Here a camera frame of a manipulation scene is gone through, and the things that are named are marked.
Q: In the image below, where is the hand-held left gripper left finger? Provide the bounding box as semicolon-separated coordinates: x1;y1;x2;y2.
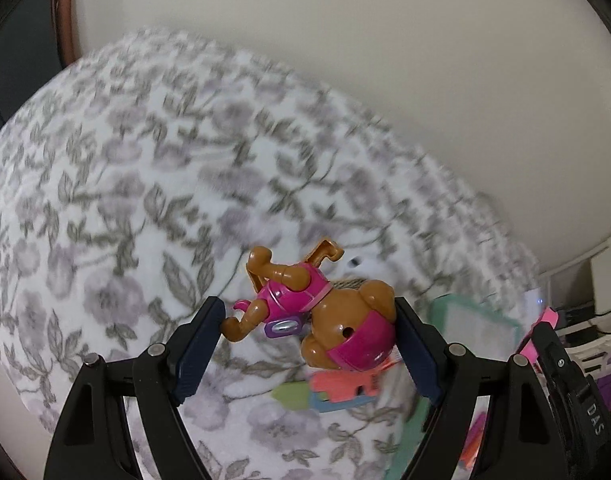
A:
44;296;226;480

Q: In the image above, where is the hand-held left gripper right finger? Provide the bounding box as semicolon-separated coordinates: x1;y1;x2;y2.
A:
394;297;571;480

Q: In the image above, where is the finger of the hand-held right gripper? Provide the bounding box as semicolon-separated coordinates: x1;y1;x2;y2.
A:
530;322;586;401

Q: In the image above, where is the pink puzzle block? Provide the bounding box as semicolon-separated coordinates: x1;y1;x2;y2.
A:
518;307;559;363

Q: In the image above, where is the brown and pink toy dog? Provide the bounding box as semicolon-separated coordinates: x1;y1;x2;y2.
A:
221;239;399;373

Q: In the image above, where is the salmon and blue puzzle block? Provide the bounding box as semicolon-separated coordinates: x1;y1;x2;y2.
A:
308;360;401;413

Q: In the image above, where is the green and yellow puzzle block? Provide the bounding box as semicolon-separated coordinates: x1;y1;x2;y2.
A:
271;381;313;411

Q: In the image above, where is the white lattice shelf rack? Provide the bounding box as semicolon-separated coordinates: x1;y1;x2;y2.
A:
540;235;611;361

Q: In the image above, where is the floral blanket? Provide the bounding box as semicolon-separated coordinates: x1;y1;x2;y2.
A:
0;27;546;480

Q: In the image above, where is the brown wooden bed frame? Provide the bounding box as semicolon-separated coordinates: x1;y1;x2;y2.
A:
55;0;86;66

